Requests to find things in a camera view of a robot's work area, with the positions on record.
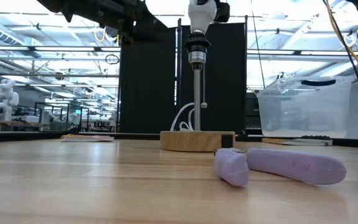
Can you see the white light bulb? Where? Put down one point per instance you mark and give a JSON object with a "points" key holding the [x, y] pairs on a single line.
{"points": [[201, 15]]}

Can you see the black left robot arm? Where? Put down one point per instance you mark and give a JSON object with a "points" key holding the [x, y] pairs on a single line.
{"points": [[73, 7]]}

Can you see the black partition panel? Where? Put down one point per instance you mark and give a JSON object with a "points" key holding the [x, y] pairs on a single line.
{"points": [[225, 77], [148, 81]]}

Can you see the clear plastic storage bin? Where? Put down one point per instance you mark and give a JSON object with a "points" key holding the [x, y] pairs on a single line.
{"points": [[306, 109]]}

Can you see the black aluminium frame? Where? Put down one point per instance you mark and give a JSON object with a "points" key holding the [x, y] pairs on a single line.
{"points": [[26, 136]]}

